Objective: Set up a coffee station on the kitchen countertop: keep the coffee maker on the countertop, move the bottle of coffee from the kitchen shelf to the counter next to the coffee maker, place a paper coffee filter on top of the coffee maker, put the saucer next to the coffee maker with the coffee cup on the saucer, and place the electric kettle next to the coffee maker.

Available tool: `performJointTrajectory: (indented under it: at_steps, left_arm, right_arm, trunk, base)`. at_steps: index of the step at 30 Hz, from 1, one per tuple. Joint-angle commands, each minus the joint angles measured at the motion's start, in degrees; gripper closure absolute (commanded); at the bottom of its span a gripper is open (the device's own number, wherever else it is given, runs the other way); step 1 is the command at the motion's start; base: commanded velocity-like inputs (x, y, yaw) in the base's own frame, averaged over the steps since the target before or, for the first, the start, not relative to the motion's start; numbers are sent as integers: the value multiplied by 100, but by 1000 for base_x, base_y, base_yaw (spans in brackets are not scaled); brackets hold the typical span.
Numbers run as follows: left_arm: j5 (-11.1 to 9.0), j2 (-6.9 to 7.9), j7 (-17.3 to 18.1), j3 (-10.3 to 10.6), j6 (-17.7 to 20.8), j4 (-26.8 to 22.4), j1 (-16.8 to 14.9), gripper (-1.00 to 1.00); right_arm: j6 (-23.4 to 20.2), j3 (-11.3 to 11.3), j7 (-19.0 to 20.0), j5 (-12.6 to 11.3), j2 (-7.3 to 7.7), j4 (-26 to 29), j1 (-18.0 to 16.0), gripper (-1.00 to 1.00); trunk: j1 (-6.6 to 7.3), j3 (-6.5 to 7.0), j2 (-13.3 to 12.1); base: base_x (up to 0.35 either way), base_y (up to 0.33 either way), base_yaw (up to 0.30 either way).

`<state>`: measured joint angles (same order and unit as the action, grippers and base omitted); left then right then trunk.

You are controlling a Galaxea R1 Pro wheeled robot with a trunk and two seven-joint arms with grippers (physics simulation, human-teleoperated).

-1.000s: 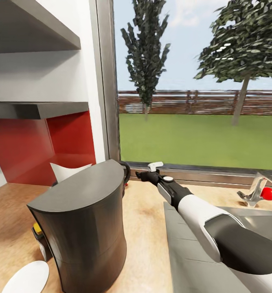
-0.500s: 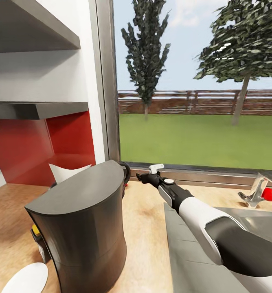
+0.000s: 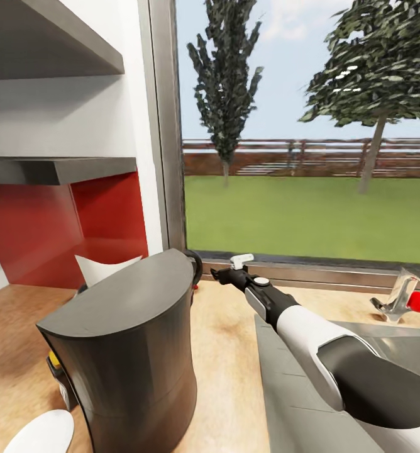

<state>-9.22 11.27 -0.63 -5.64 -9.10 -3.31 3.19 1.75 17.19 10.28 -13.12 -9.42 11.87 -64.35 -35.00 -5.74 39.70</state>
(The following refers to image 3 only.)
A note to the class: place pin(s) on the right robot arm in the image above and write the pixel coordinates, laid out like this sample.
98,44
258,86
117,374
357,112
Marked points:
346,372

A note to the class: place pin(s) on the bottle of coffee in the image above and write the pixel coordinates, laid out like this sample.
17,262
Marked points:
66,390

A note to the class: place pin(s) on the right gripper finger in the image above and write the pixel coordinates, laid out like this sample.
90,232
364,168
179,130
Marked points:
215,274

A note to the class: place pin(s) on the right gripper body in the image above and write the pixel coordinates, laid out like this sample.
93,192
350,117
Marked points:
230,276

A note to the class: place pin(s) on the coffee maker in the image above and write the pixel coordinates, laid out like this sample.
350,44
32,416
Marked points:
125,347

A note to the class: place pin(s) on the electric kettle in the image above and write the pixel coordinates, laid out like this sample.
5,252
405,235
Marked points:
199,268

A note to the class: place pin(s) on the paper coffee filter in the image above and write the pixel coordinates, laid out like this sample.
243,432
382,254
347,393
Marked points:
95,272

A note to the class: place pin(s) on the saucer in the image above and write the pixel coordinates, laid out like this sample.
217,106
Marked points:
50,432

